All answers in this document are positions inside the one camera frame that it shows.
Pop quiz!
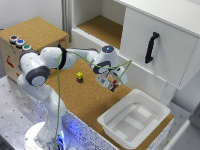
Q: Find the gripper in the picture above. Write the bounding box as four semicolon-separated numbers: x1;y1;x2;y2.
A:
96;70;129;89

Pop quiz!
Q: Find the wooden drawer box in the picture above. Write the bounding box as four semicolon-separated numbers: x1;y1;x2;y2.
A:
0;16;71;83

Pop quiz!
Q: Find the yellow block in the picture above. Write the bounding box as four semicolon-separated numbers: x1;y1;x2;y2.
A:
76;71;84;84

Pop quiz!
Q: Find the white plastic box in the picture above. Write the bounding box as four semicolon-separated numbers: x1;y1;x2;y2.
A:
96;88;172;150

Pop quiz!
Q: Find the white cabinet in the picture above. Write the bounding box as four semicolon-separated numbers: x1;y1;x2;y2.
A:
70;0;200;108

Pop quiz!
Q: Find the white sliding door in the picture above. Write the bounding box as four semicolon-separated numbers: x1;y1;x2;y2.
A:
119;6;200;90

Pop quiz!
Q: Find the green button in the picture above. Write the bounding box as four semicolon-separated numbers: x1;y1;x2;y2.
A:
21;44;33;54

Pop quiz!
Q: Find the blue button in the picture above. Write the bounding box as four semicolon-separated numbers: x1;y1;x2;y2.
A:
15;38;26;49

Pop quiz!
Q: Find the red button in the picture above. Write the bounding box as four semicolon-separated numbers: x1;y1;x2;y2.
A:
9;35;19;45

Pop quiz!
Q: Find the green cable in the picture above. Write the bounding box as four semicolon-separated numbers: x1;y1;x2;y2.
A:
52;49;133;150

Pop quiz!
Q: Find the black door handle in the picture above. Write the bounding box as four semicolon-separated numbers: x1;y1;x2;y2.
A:
144;31;160;65

